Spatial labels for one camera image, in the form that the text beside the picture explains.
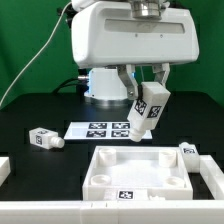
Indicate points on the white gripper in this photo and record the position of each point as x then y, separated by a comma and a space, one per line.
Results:
106, 34

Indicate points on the white square tabletop part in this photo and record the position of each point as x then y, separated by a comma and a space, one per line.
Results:
134, 173

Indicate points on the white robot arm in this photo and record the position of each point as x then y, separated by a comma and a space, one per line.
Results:
105, 86

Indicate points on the white obstacle fence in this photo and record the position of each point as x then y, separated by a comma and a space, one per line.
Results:
123, 212

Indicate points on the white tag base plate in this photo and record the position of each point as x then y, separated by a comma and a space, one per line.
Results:
97, 130

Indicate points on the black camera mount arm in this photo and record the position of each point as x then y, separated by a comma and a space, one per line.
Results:
69, 12

